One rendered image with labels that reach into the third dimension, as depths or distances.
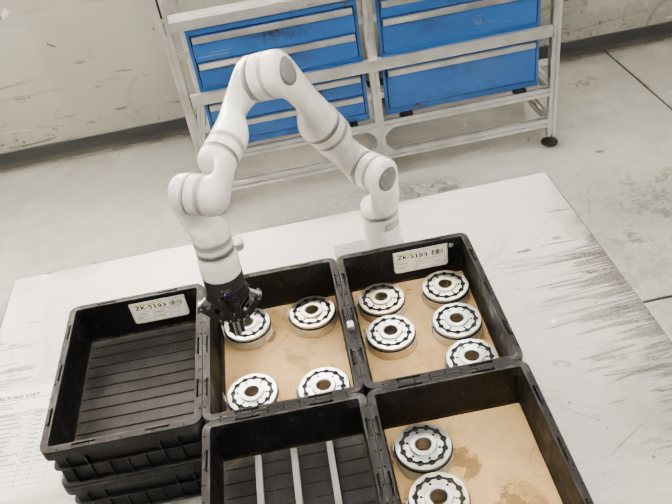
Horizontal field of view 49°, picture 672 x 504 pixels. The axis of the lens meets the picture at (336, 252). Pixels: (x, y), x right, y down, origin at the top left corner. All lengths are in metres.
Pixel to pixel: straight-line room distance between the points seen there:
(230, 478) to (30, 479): 0.51
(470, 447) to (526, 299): 0.56
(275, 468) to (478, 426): 0.38
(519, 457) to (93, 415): 0.85
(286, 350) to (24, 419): 0.65
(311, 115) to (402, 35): 1.84
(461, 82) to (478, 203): 1.38
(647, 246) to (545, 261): 1.25
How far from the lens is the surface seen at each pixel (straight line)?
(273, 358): 1.58
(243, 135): 1.32
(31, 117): 4.40
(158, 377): 1.63
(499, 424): 1.42
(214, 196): 1.22
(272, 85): 1.41
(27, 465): 1.78
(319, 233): 2.10
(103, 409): 1.62
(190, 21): 3.15
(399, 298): 1.62
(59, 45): 4.19
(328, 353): 1.56
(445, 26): 3.34
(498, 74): 3.51
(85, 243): 3.66
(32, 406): 1.90
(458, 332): 1.54
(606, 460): 1.55
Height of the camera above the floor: 1.95
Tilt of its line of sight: 38 degrees down
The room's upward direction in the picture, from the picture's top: 10 degrees counter-clockwise
